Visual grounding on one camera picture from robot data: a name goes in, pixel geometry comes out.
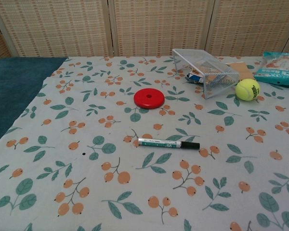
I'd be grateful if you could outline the green white marker body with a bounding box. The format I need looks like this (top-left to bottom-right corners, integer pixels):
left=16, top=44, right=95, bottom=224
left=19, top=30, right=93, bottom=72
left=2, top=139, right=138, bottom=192
left=137, top=137, right=183, bottom=148

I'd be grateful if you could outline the red disc with hole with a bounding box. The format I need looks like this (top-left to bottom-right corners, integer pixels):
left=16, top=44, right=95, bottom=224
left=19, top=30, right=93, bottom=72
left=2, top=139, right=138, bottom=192
left=133, top=88, right=165, bottom=108

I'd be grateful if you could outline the blue yellow snack packet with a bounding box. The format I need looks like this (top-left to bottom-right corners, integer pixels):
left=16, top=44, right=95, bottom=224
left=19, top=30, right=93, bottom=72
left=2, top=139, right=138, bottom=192
left=184, top=71, right=205, bottom=85

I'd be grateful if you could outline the colourful snack packet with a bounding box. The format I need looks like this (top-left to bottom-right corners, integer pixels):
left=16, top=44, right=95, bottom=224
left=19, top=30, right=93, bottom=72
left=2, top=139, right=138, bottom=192
left=194, top=63, right=235, bottom=90

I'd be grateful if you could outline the floral leaf fruit tablecloth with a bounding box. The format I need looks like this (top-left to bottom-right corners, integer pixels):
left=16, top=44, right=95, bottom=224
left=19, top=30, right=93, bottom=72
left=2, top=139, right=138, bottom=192
left=0, top=55, right=289, bottom=231

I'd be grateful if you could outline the woven bamboo screen panel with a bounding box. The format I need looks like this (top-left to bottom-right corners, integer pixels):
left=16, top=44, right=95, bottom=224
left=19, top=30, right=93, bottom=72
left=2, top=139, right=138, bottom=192
left=0, top=0, right=113, bottom=58
left=0, top=9, right=15, bottom=60
left=109, top=0, right=216, bottom=57
left=206, top=0, right=289, bottom=57

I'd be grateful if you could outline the yellow tennis ball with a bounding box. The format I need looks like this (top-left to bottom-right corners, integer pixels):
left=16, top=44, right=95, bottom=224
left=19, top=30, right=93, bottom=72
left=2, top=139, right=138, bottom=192
left=235, top=79, right=261, bottom=101

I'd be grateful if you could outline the brown kraft spiral notebook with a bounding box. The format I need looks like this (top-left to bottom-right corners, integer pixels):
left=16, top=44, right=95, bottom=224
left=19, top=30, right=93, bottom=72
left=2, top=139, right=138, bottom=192
left=225, top=62, right=254, bottom=80

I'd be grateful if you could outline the teal white snack bag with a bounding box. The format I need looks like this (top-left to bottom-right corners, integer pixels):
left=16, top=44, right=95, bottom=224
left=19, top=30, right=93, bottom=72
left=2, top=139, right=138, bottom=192
left=254, top=51, right=289, bottom=88

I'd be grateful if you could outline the silver wire mesh basket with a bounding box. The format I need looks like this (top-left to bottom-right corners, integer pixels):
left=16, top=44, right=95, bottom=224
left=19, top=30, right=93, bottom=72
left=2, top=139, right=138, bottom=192
left=172, top=49, right=240, bottom=100

